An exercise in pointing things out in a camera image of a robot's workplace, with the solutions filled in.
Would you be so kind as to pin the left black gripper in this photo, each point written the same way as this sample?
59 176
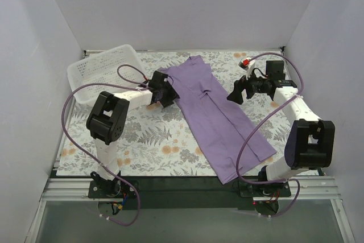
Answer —
168 91

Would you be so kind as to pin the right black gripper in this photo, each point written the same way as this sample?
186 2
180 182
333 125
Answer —
245 87

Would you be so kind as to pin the purple t-shirt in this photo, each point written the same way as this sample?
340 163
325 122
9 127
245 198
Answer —
219 126

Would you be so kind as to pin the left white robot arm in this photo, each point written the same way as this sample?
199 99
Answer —
106 123

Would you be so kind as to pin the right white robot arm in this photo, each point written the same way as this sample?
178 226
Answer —
310 142

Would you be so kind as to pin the floral table mat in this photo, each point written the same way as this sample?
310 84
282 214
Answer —
157 141

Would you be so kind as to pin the white plastic basket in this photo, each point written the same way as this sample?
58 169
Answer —
109 67

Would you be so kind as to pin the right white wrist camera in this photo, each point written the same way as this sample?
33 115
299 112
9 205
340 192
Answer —
248 66

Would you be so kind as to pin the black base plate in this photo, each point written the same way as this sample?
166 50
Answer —
190 192

